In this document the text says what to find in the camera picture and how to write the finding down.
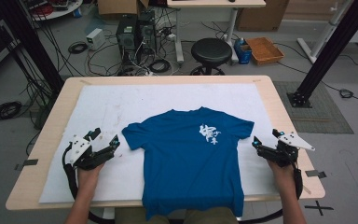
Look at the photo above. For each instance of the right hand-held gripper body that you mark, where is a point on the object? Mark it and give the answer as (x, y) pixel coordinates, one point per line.
(287, 152)

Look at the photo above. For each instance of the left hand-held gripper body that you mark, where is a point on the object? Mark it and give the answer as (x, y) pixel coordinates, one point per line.
(80, 148)

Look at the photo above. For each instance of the blue t-shirt with white print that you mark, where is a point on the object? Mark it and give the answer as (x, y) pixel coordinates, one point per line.
(180, 161)

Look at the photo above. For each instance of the person's right hand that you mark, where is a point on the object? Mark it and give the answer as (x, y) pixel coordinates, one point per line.
(281, 175)

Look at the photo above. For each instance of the person's left hand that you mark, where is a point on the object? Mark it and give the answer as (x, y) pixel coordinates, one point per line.
(88, 177)

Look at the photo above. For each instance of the black tape strip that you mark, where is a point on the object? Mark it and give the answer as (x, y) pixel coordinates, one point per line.
(315, 173)
(29, 162)

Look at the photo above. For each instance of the grey floor mat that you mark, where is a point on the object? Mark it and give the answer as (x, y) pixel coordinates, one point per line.
(320, 118)

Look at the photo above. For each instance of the black tape cross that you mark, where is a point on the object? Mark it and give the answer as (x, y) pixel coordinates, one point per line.
(319, 207)

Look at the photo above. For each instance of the white table mat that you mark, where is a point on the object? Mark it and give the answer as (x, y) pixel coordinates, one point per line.
(167, 96)

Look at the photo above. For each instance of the orange shallow tray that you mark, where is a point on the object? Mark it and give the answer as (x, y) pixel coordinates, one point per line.
(264, 51)

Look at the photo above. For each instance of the blue box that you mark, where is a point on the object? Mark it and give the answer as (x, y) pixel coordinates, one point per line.
(243, 53)

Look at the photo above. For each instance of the person's khaki trousers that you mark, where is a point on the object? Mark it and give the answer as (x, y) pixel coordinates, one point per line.
(205, 217)

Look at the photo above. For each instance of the white power supply box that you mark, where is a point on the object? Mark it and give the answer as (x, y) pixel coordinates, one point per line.
(94, 38)

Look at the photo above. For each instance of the black computer tower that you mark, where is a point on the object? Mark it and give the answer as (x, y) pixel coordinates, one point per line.
(126, 37)
(147, 31)

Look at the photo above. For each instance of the black metal stand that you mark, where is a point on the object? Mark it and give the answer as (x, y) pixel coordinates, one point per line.
(332, 46)
(34, 40)

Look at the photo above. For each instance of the black round stool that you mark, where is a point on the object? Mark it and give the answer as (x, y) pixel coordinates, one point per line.
(211, 51)

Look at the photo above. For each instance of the white metal stand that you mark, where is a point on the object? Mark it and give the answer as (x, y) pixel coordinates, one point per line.
(323, 34)

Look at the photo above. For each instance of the large cardboard box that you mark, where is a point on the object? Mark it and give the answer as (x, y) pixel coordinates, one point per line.
(261, 15)

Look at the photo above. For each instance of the round white table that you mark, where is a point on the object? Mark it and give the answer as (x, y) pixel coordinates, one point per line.
(71, 7)

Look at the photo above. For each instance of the small cardboard box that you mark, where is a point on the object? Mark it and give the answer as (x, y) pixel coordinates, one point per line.
(118, 6)

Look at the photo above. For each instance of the white desk with white legs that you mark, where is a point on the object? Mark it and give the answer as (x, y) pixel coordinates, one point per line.
(214, 3)

